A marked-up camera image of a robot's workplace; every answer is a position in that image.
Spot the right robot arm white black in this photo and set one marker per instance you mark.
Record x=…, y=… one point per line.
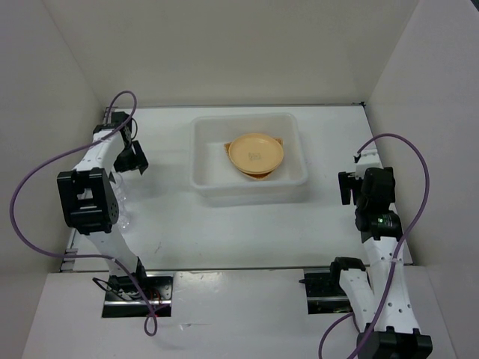
x=378, y=293

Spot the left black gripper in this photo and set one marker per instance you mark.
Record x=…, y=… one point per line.
x=137, y=159

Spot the triangular woven bamboo tray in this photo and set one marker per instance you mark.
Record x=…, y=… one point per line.
x=278, y=141

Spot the beige bear plate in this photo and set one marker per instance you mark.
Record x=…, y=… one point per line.
x=261, y=173

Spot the beige plastic plate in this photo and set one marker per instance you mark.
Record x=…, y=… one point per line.
x=256, y=153

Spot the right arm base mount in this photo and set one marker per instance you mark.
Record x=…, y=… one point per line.
x=323, y=296

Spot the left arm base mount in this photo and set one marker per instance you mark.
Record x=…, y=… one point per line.
x=123, y=300

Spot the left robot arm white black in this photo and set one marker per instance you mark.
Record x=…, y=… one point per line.
x=89, y=203

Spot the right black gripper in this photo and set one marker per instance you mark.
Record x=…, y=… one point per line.
x=346, y=181

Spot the clear plastic bin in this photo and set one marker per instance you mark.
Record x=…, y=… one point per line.
x=220, y=144

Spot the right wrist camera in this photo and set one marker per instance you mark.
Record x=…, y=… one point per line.
x=364, y=160

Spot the clear glass cup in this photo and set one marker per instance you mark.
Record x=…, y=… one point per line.
x=118, y=186
x=124, y=218

